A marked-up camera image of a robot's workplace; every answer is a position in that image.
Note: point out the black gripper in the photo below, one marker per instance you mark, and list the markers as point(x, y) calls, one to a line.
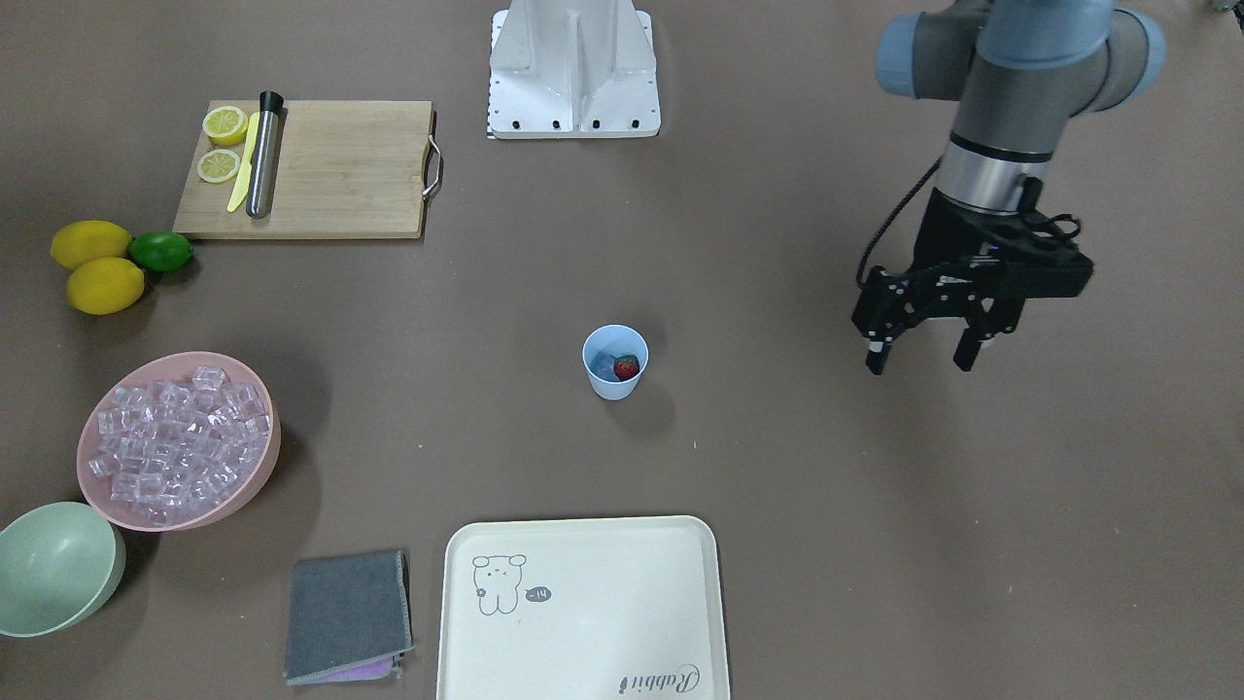
point(945, 236)

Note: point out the red strawberry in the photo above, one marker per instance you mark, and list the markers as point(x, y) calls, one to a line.
point(626, 367)

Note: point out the ice cube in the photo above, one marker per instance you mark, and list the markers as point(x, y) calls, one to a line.
point(604, 367)

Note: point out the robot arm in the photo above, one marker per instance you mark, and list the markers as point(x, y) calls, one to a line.
point(1018, 71)

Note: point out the light blue cup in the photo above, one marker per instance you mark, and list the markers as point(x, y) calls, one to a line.
point(616, 340)

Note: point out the clear ice cubes pile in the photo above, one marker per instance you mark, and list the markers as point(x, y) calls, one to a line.
point(180, 447)

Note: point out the cream rabbit tray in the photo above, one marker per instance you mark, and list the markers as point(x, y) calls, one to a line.
point(588, 608)

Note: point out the wooden cutting board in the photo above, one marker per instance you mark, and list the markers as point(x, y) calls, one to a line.
point(347, 169)

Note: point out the grey folded cloth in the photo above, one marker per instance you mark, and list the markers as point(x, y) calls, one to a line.
point(349, 619)

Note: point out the lemon slice lower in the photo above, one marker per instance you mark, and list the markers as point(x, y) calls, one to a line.
point(226, 126)

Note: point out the lemon slice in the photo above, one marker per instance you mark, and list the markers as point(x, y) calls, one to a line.
point(226, 126)
point(218, 166)

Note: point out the lemon slice upper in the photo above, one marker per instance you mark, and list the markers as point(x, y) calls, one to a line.
point(218, 166)

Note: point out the green lime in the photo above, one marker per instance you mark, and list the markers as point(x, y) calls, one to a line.
point(161, 251)

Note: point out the yellow lemon lower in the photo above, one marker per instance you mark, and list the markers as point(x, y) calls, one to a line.
point(105, 286)

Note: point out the yellow lemon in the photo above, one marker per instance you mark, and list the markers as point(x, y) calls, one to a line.
point(85, 241)
point(105, 286)

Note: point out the pink bowl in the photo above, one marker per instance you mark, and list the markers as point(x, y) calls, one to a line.
point(253, 476)

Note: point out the yellow lemon upper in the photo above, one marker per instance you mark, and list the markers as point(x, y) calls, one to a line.
point(85, 241)

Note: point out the green bowl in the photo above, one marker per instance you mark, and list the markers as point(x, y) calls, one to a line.
point(59, 564)

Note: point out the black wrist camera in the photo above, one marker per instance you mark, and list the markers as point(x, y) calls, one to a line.
point(1035, 257)

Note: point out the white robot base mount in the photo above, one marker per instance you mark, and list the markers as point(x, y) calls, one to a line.
point(572, 70)

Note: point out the steel handled yellow knife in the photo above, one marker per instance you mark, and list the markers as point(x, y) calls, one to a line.
point(258, 168)

